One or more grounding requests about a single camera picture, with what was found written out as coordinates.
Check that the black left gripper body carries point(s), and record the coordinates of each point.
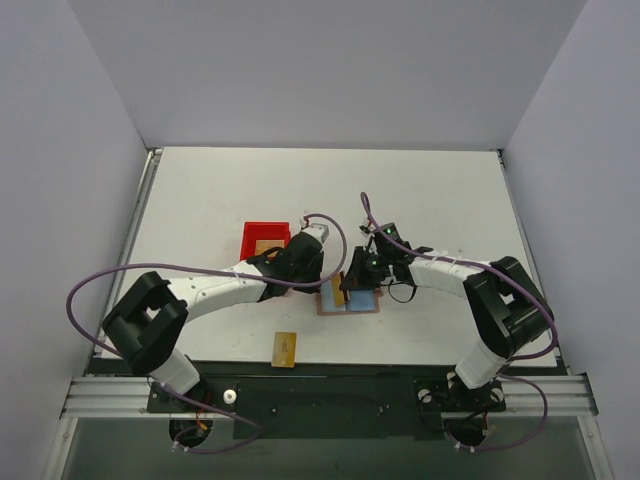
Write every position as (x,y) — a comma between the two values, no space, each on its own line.
(314,270)

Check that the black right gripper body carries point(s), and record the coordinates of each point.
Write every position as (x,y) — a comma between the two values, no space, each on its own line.
(357,271)

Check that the tan leather card holder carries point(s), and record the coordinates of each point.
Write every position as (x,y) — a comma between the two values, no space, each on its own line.
(358,302)

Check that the gold card with black stripe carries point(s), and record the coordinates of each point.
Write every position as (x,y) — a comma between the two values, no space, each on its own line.
(340,296)

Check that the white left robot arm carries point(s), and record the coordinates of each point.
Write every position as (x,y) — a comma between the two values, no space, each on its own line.
(145,324)

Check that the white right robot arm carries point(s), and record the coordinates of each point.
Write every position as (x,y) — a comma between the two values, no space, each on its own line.
(508,310)

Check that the red plastic bin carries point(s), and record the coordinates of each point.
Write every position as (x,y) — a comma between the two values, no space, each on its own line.
(258,237)

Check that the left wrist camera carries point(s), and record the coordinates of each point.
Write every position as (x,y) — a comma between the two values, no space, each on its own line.
(318,231)

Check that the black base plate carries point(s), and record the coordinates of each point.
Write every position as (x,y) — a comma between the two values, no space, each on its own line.
(345,401)

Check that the aluminium frame rail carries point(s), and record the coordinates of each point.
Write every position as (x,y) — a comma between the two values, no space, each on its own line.
(115,398)

